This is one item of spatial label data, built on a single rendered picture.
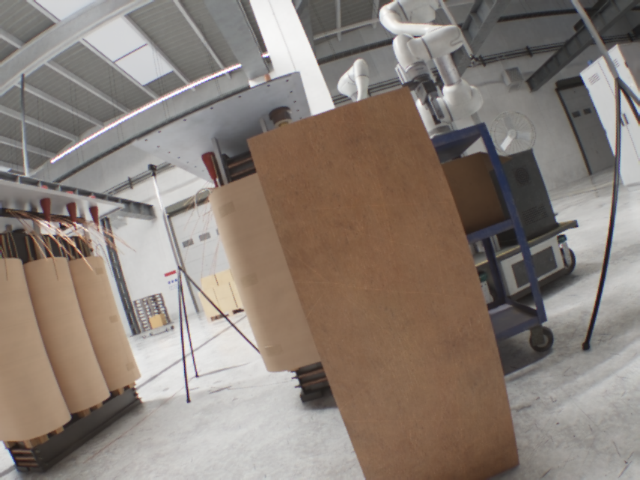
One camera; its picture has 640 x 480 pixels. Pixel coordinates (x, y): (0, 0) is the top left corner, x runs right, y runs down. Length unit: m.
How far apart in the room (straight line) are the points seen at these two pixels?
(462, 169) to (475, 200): 0.13
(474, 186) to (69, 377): 2.34
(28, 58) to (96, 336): 12.11
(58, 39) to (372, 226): 12.80
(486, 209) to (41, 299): 2.37
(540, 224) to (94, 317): 2.95
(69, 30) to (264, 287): 12.02
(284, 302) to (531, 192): 1.59
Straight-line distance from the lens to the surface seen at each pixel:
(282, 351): 1.62
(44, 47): 13.53
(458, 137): 1.37
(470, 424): 0.86
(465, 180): 1.42
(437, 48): 1.51
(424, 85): 1.43
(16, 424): 2.19
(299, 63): 8.11
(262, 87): 1.52
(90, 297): 2.70
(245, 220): 1.60
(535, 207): 2.35
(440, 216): 0.74
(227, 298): 8.30
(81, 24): 12.69
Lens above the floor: 0.64
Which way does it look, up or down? 2 degrees up
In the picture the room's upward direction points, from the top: 19 degrees counter-clockwise
